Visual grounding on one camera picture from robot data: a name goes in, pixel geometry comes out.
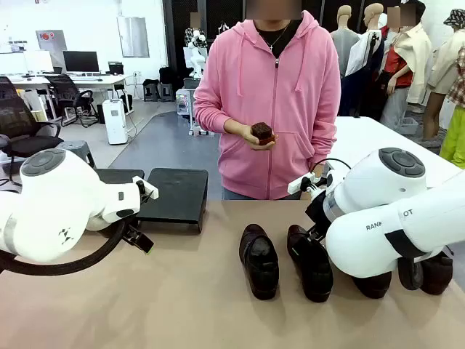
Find black backpack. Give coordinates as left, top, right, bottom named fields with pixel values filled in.
left=158, top=65, right=179, bottom=85

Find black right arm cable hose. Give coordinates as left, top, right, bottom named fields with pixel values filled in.
left=397, top=255, right=425, bottom=292

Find person in pink hoodie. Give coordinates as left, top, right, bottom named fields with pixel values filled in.
left=193, top=9, right=341, bottom=201

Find grey plastic stool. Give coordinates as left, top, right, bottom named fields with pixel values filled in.
left=57, top=140, right=96, bottom=169

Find thin black camera cable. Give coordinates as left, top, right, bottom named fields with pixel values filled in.
left=308, top=157, right=352, bottom=174

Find white air purifier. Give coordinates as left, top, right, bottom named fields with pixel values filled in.
left=102, top=98, right=129, bottom=145

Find person left forearm pink sleeve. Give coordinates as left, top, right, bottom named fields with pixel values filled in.
left=308, top=108, right=341, bottom=165

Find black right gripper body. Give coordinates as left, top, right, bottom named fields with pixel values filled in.
left=304, top=191, right=330, bottom=234

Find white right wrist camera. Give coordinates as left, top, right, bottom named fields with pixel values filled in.
left=288, top=173, right=315, bottom=193

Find mannequin beige coat bucket hat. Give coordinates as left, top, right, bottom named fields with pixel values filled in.
left=423, top=9, right=465, bottom=148

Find mannequin neon yellow trousers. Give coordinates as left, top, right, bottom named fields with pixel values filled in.
left=439, top=47, right=465, bottom=170

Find white computer monitor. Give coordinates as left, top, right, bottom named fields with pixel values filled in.
left=24, top=49, right=54, bottom=73
left=0, top=52, right=27, bottom=75

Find silver wall panel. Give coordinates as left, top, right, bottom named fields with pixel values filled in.
left=116, top=16, right=150, bottom=58

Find black equipment cart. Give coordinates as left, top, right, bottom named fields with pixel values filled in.
left=183, top=77, right=201, bottom=137

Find black computer monitor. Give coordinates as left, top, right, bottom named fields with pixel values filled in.
left=62, top=50, right=100, bottom=73

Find white office desk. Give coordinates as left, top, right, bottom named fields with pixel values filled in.
left=0, top=73, right=134, bottom=121

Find person right hand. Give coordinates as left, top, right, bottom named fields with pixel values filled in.
left=223, top=118, right=278, bottom=152

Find black mesh office chair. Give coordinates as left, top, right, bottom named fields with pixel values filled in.
left=0, top=76, right=65, bottom=182

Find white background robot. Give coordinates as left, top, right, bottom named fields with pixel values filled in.
left=183, top=31, right=210, bottom=79

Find mannequin in grey shirt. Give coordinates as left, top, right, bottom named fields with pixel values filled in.
left=329, top=4, right=361, bottom=117

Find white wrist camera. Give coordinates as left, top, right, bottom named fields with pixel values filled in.
left=132, top=175, right=160, bottom=200
left=288, top=173, right=315, bottom=193

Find grey board red signs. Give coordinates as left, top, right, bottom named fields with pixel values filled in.
left=35, top=29, right=68, bottom=52

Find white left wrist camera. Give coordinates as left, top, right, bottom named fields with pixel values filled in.
left=132, top=175, right=160, bottom=200

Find mannequin red top cream jacket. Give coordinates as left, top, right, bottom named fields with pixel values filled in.
left=379, top=1, right=433, bottom=124

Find computer tower with lights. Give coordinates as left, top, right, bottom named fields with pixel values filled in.
left=175, top=89, right=194, bottom=116

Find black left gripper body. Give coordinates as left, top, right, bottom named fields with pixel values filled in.
left=137, top=180, right=153, bottom=209

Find mannequin white navy jacket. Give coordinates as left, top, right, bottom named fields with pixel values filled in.
left=344, top=2, right=387, bottom=117

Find black plastic stool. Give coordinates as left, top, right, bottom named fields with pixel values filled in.
left=142, top=80, right=161, bottom=102
left=159, top=82, right=176, bottom=102

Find silver cross necklace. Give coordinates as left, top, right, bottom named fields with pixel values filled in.
left=258, top=21, right=291, bottom=50

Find black metal shoe stand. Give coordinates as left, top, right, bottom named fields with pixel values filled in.
left=136, top=167, right=210, bottom=233
left=94, top=169, right=145, bottom=186

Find grey plastic crate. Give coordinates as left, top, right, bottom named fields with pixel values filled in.
left=398, top=116, right=420, bottom=136

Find white table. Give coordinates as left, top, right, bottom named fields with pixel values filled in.
left=325, top=116, right=461, bottom=174

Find black leather shoe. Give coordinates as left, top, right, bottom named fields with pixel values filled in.
left=238, top=224, right=280, bottom=301
left=421, top=250, right=454, bottom=295
left=286, top=224, right=334, bottom=303
left=352, top=270, right=393, bottom=300

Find person right forearm pink sleeve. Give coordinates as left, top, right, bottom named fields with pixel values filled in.
left=193, top=90, right=233, bottom=136

